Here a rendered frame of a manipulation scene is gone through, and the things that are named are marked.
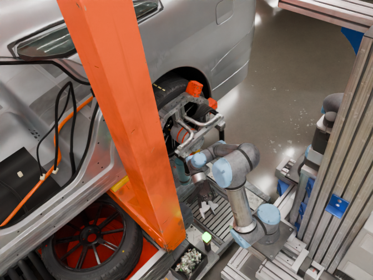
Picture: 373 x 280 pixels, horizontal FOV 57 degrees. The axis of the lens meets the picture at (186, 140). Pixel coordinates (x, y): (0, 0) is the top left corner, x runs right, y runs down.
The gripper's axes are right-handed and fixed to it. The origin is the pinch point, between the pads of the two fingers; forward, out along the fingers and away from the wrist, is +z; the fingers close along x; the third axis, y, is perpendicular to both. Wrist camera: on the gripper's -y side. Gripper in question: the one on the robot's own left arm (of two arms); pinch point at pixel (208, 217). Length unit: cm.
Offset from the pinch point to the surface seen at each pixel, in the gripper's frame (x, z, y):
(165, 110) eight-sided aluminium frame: 6, -70, -7
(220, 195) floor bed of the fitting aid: 100, -16, -28
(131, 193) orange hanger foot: 14, -32, -54
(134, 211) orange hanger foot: 8, -19, -51
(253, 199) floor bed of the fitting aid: 106, -4, -3
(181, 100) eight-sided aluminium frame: 14, -74, 2
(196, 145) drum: 30, -47, -5
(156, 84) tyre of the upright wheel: 8, -90, -8
